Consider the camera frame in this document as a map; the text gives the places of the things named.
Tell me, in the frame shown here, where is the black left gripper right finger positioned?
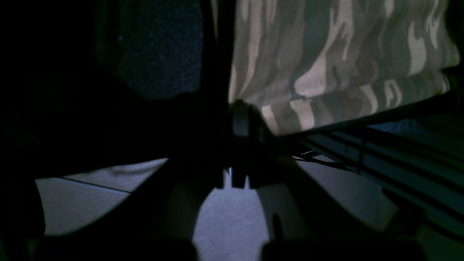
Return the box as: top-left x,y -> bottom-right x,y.
248,105 -> 424,261

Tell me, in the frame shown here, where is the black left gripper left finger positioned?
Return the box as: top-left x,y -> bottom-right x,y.
34,101 -> 249,261

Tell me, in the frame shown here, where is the camouflage t-shirt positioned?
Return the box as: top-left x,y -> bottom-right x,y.
228,0 -> 460,136

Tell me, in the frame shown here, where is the aluminium frame rail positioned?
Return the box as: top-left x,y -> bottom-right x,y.
284,110 -> 464,242

